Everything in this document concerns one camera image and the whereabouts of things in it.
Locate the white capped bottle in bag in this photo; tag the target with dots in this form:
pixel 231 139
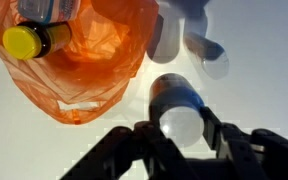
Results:
pixel 49 11

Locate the yellow capped dark bottle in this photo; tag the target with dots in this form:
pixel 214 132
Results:
pixel 30 39

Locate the orange plastic bag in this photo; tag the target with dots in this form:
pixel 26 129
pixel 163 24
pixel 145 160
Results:
pixel 83 80

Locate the white cylindrical bottle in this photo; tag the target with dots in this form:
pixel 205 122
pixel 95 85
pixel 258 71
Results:
pixel 174 106

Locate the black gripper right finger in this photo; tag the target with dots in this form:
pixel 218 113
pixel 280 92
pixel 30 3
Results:
pixel 261 155

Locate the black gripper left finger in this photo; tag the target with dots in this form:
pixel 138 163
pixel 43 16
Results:
pixel 114 154

